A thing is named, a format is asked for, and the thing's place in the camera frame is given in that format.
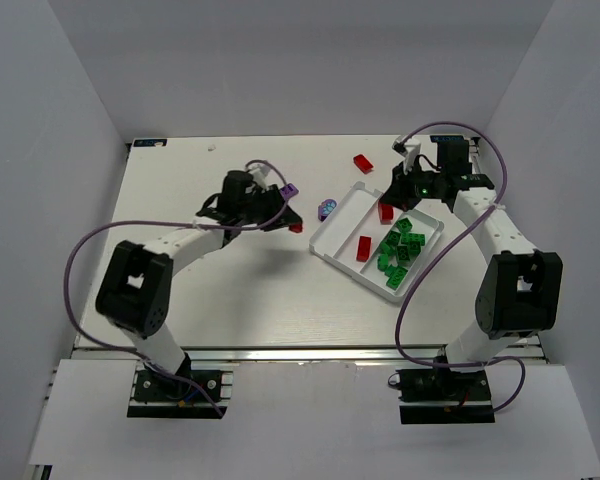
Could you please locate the red and green lego stack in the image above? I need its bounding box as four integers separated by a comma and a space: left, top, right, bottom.
356, 235, 373, 263

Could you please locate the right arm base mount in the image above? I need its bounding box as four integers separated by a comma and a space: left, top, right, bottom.
387, 352, 495, 426

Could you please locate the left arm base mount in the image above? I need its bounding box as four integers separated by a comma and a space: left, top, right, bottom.
127, 366, 234, 420

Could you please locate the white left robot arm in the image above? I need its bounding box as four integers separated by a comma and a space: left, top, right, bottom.
95, 160, 303, 382

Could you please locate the small green lego brick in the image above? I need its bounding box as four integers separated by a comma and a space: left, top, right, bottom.
386, 276, 403, 290

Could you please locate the blue label corner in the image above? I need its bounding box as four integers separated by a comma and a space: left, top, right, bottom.
429, 135, 465, 144
132, 138, 167, 148

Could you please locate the green 2x2 lego brick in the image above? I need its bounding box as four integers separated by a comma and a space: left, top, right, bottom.
395, 245, 411, 265

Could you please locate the blue label left corner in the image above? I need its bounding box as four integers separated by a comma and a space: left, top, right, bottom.
132, 138, 167, 148

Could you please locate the blue label right corner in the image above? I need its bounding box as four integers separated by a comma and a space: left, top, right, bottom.
429, 135, 465, 144

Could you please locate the green 2x4 lego plate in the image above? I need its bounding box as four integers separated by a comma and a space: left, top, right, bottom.
401, 232, 426, 247

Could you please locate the purple paw print lego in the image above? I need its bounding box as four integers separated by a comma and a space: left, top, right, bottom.
317, 199, 337, 222

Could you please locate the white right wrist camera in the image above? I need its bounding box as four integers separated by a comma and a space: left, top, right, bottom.
392, 139, 421, 174

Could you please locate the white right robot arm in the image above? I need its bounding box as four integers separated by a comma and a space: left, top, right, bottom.
381, 139, 563, 372

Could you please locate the purple arch lego brick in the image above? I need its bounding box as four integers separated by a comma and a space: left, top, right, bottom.
280, 183, 299, 200

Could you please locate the aluminium table edge rail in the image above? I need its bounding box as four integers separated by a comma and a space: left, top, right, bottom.
71, 337, 546, 362

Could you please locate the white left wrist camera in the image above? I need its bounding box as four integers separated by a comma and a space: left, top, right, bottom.
246, 162, 271, 186

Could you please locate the white three-compartment tray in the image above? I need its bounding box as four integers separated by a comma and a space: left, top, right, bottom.
309, 181, 444, 303

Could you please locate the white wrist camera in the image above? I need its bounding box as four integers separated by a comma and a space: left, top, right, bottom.
392, 139, 421, 174
246, 162, 271, 186

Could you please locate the red lego brick top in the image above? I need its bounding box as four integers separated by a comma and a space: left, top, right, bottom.
353, 154, 374, 174

